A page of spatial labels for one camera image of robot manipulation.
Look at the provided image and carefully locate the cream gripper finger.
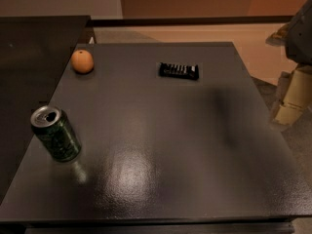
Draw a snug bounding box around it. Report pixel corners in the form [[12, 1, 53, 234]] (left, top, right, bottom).
[[271, 64, 312, 126]]

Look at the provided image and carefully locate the green soda can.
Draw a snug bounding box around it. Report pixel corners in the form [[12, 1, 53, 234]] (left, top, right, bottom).
[[30, 105, 81, 162]]

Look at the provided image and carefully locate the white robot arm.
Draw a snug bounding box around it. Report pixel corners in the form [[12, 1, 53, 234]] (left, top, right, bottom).
[[266, 0, 312, 127]]

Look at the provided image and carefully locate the orange fruit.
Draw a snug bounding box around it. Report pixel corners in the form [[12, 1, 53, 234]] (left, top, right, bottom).
[[70, 50, 94, 74]]

